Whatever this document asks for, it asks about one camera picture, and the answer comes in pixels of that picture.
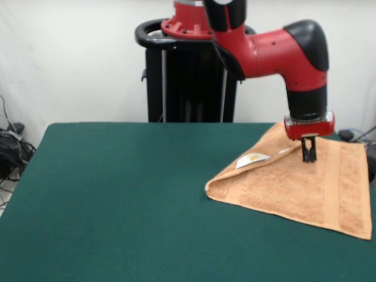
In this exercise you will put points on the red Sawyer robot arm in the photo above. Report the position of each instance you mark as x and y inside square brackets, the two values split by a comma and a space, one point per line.
[264, 55]

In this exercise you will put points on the tan terry towel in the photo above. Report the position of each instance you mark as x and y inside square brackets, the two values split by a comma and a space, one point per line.
[279, 191]

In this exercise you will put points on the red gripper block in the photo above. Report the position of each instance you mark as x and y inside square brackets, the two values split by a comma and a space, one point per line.
[311, 130]

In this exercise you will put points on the dark green table cloth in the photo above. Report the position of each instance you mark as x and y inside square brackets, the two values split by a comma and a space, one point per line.
[88, 176]

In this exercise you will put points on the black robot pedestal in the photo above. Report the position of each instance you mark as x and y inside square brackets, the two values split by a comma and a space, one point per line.
[188, 97]

